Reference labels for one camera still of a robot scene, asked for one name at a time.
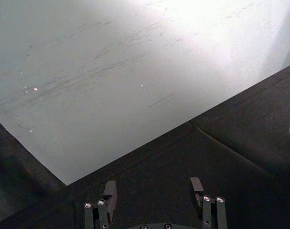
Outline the black table cloth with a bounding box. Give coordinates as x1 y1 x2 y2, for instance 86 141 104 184
0 61 290 229

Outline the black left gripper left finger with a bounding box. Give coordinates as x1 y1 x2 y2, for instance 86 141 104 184
84 180 118 229

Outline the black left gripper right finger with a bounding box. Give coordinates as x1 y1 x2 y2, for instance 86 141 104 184
190 177 228 229

